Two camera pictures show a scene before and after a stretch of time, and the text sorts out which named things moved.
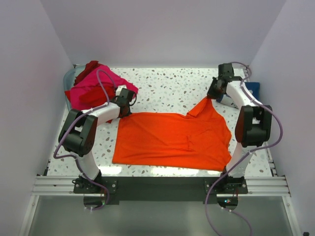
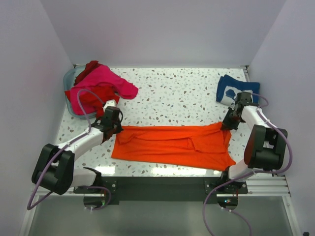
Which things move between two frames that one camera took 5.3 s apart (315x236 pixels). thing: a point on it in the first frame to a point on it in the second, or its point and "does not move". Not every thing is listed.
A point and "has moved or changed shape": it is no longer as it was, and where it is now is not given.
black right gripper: (210, 94) to (227, 125)
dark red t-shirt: (89, 67) does not move
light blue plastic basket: (69, 79) does not move
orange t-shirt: (199, 140) has moved or changed shape
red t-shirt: (95, 96) does not move
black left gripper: (128, 113) to (119, 128)
